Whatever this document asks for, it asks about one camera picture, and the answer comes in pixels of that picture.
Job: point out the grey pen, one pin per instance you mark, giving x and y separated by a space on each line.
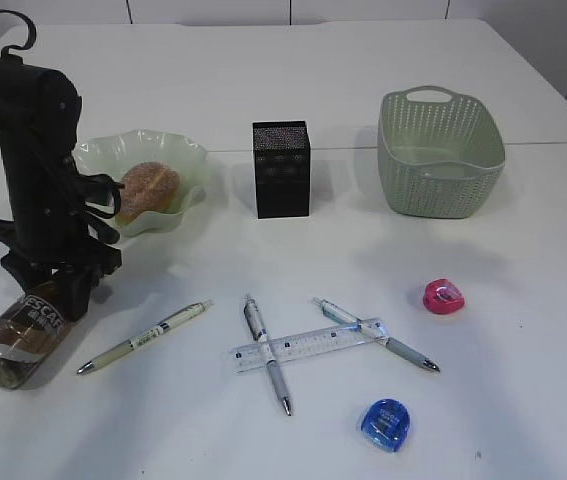
341 316
259 334

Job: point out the cream pen on left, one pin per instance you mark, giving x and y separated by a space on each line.
135 343

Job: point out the pink pencil sharpener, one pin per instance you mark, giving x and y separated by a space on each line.
442 297

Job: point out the brown Nescafe coffee bottle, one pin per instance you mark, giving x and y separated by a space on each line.
30 330

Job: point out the grey pen in middle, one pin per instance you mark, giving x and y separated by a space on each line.
259 334

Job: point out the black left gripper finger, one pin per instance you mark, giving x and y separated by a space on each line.
75 285
32 277

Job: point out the sugared bread roll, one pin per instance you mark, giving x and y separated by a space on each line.
148 186

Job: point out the blue pencil sharpener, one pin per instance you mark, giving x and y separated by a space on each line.
386 423

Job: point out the grey pen on right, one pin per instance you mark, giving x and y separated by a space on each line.
341 316

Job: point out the green woven plastic basket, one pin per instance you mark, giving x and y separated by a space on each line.
439 153

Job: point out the clear plastic ruler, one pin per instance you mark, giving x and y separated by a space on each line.
307 344

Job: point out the black mesh pen holder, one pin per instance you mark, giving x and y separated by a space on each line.
282 159

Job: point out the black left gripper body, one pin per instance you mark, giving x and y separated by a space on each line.
59 220

